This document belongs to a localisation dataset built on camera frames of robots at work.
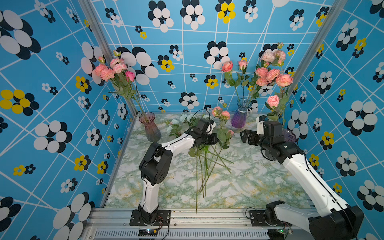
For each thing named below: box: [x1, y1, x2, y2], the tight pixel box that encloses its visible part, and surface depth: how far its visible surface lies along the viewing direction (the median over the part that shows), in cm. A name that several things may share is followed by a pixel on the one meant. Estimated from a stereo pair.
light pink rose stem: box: [265, 94, 280, 121], surface depth 69 cm
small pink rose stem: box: [238, 60, 250, 101], surface depth 93 cm
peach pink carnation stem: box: [275, 74, 294, 127], surface depth 73 cm
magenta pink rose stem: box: [124, 71, 148, 121], surface depth 80 cm
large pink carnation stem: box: [94, 63, 145, 115], surface depth 76 cm
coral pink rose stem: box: [221, 61, 242, 102], surface depth 93 cm
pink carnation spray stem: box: [249, 67, 281, 99], surface depth 84 cm
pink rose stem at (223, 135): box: [212, 106, 234, 150], surface depth 99 cm
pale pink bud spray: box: [260, 42, 286, 68], surface depth 86 cm
